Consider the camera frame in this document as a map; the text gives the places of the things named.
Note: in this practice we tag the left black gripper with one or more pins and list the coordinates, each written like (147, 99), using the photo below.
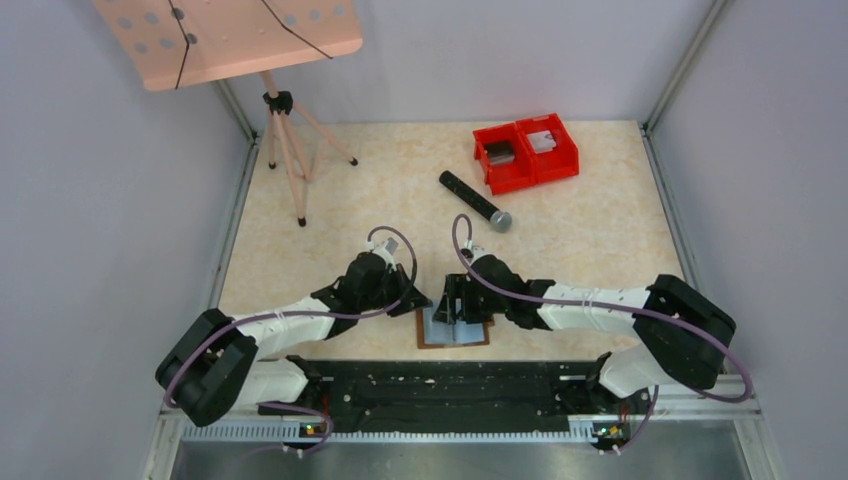
(416, 301)

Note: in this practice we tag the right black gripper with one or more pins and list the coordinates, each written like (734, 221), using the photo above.
(455, 287)

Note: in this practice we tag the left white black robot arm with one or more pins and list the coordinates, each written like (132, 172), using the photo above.
(224, 362)

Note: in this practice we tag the black handheld microphone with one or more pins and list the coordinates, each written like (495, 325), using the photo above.
(500, 220)

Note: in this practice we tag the brown leather card holder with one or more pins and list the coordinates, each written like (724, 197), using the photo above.
(436, 335)

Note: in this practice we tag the right red plastic bin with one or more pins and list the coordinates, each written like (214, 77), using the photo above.
(553, 153)

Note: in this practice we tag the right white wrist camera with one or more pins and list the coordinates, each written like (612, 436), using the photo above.
(473, 252)

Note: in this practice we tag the pink music stand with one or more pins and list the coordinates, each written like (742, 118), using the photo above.
(174, 44)

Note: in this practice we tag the red plastic bin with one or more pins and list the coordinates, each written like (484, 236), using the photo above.
(504, 156)
(553, 153)

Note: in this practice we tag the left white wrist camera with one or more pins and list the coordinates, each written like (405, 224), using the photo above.
(386, 250)

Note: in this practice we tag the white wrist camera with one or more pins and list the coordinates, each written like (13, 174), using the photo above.
(473, 252)
(386, 250)

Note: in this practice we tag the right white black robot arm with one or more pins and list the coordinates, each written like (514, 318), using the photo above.
(682, 337)

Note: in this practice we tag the left red plastic bin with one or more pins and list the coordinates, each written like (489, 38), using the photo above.
(504, 156)

